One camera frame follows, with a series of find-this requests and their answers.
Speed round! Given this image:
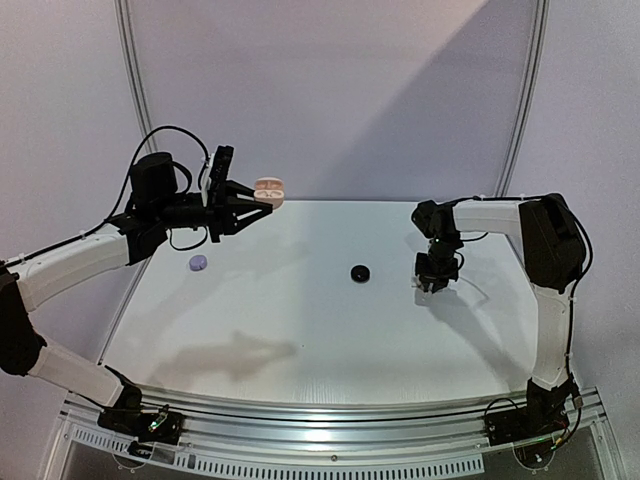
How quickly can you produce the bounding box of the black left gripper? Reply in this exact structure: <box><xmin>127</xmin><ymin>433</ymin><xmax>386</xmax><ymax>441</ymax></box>
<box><xmin>154</xmin><ymin>179</ymin><xmax>272</xmax><ymax>242</ymax></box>

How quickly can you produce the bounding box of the aluminium right corner post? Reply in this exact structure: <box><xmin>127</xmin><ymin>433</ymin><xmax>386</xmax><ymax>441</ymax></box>
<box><xmin>494</xmin><ymin>0</ymin><xmax>550</xmax><ymax>197</ymax></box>

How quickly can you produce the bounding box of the pink earbud charging case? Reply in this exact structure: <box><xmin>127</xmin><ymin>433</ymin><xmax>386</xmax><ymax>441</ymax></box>
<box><xmin>253</xmin><ymin>177</ymin><xmax>285</xmax><ymax>210</ymax></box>

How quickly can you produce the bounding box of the aluminium left corner post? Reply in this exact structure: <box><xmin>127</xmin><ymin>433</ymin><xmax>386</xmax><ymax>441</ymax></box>
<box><xmin>114</xmin><ymin>0</ymin><xmax>152</xmax><ymax>137</ymax></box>

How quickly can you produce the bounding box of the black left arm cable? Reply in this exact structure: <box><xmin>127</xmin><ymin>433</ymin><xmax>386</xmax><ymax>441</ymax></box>
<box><xmin>0</xmin><ymin>125</ymin><xmax>211</xmax><ymax>266</ymax></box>

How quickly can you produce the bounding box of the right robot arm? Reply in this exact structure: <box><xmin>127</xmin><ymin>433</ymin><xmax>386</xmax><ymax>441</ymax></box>
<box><xmin>411</xmin><ymin>193</ymin><xmax>593</xmax><ymax>450</ymax></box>

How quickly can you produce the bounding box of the purple earbud charging case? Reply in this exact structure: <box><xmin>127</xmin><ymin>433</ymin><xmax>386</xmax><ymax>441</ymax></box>
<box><xmin>189</xmin><ymin>255</ymin><xmax>208</xmax><ymax>272</ymax></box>

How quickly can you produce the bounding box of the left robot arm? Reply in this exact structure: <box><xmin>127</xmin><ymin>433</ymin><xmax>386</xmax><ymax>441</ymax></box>
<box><xmin>1</xmin><ymin>146</ymin><xmax>284</xmax><ymax>445</ymax></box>

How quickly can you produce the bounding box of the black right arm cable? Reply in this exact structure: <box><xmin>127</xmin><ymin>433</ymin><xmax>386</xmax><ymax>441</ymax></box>
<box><xmin>444</xmin><ymin>194</ymin><xmax>596</xmax><ymax>451</ymax></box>

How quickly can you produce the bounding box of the black earbud charging case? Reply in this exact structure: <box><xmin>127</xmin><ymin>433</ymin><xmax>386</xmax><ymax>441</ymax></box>
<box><xmin>350</xmin><ymin>264</ymin><xmax>371</xmax><ymax>284</ymax></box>

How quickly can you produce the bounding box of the aluminium corner post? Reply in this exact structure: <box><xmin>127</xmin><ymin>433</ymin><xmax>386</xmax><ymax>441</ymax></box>
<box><xmin>494</xmin><ymin>0</ymin><xmax>550</xmax><ymax>197</ymax></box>
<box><xmin>114</xmin><ymin>0</ymin><xmax>152</xmax><ymax>137</ymax></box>

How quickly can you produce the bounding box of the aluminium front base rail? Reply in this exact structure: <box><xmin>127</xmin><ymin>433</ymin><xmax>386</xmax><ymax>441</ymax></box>
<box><xmin>41</xmin><ymin>387</ymin><xmax>626</xmax><ymax>479</ymax></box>

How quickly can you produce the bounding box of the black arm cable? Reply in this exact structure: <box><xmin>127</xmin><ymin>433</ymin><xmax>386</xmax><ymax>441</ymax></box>
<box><xmin>444</xmin><ymin>194</ymin><xmax>596</xmax><ymax>451</ymax></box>
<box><xmin>0</xmin><ymin>125</ymin><xmax>211</xmax><ymax>266</ymax></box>

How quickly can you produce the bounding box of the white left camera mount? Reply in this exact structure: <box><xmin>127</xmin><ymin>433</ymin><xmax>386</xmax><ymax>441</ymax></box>
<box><xmin>199</xmin><ymin>153</ymin><xmax>214</xmax><ymax>207</ymax></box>

